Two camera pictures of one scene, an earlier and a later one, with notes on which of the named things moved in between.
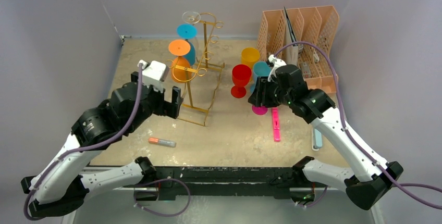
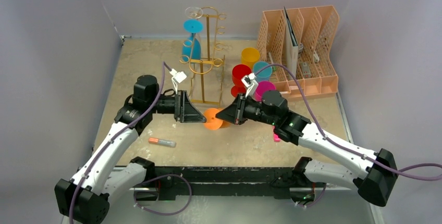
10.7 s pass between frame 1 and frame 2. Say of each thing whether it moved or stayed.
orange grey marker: stayed
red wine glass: stayed
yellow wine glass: stayed
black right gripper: moved
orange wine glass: moved
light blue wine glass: stayed
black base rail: stayed
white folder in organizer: stayed
